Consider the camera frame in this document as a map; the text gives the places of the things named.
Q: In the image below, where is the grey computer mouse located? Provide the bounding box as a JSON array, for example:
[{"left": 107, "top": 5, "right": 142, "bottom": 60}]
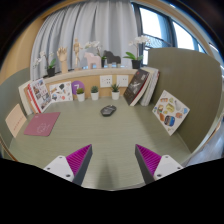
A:
[{"left": 100, "top": 104, "right": 118, "bottom": 118}]

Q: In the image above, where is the brown cover book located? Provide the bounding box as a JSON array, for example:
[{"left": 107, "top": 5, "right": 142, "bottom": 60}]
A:
[{"left": 23, "top": 84, "right": 37, "bottom": 114}]

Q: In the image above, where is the white orchid, wide-leaf, black pot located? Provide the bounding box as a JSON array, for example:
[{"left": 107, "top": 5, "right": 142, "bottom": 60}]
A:
[{"left": 33, "top": 50, "right": 58, "bottom": 78}]

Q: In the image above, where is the wooden jointed mannequin figure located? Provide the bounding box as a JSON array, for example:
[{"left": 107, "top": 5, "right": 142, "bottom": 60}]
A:
[{"left": 72, "top": 37, "right": 83, "bottom": 70}]

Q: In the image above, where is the light grey curtain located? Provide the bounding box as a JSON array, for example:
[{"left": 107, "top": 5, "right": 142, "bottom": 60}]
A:
[{"left": 29, "top": 6, "right": 143, "bottom": 81}]

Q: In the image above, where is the spiky succulent in white pot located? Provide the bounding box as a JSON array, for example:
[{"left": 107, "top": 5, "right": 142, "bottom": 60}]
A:
[{"left": 110, "top": 83, "right": 121, "bottom": 101}]

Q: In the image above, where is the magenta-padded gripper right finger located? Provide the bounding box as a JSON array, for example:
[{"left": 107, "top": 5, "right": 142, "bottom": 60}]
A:
[{"left": 134, "top": 143, "right": 184, "bottom": 185}]

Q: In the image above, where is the purple round number sticker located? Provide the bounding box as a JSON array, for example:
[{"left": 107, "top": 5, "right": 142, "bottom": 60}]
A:
[{"left": 70, "top": 80, "right": 86, "bottom": 96}]

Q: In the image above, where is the white cartoon sticker sheet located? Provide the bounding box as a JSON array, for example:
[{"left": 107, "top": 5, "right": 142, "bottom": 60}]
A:
[{"left": 48, "top": 81, "right": 74, "bottom": 104}]

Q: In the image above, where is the thick white book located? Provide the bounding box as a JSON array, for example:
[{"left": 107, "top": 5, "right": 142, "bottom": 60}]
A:
[{"left": 18, "top": 80, "right": 34, "bottom": 116}]

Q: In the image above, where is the wooden hand model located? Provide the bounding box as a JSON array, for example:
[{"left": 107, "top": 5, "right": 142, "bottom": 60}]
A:
[{"left": 56, "top": 46, "right": 69, "bottom": 74}]

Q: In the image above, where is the tall white orchid, black pot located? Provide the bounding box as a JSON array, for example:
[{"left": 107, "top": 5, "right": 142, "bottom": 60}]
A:
[{"left": 122, "top": 34, "right": 152, "bottom": 70}]

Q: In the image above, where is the yellow-green succulent in white pot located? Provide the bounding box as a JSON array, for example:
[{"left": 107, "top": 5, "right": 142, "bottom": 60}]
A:
[{"left": 75, "top": 87, "right": 86, "bottom": 103}]

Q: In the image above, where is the wooden desk back shelf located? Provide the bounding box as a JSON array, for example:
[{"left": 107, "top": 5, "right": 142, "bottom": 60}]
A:
[{"left": 43, "top": 67, "right": 138, "bottom": 101}]

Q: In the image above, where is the rosette succulent in white pot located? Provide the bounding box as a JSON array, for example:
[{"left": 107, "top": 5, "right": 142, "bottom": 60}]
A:
[{"left": 90, "top": 85, "right": 100, "bottom": 102}]

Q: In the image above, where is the black cover book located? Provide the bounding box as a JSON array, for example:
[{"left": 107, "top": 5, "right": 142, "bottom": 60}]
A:
[{"left": 123, "top": 68, "right": 150, "bottom": 107}]

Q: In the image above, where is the pink mouse pad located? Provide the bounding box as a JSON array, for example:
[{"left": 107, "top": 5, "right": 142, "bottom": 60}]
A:
[{"left": 23, "top": 111, "right": 62, "bottom": 138}]

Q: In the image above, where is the dark framed window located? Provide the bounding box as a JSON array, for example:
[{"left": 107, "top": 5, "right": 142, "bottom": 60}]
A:
[{"left": 131, "top": 3, "right": 218, "bottom": 66}]

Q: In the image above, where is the green desk partition panel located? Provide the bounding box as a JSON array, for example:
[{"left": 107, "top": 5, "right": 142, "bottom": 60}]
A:
[
  {"left": 0, "top": 67, "right": 31, "bottom": 141},
  {"left": 146, "top": 47, "right": 224, "bottom": 154}
]

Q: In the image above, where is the black horse figurine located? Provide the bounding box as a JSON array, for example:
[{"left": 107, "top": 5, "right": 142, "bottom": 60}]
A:
[{"left": 102, "top": 50, "right": 122, "bottom": 67}]

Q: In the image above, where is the red and white photo book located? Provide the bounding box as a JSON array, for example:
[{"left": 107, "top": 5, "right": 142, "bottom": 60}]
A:
[{"left": 27, "top": 77, "right": 53, "bottom": 114}]

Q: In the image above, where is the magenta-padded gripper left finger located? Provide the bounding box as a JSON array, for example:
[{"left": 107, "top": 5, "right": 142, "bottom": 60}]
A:
[{"left": 43, "top": 143, "right": 94, "bottom": 187}]

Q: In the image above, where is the pink horse figurine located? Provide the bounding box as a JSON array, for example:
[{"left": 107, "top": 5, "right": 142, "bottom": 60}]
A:
[{"left": 83, "top": 51, "right": 102, "bottom": 70}]

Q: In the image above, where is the beige booklet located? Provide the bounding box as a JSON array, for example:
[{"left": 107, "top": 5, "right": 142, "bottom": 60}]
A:
[{"left": 4, "top": 103, "right": 28, "bottom": 138}]

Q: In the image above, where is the white orchid behind horse figurines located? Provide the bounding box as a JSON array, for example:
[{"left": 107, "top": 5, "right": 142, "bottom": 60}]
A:
[{"left": 84, "top": 40, "right": 108, "bottom": 68}]

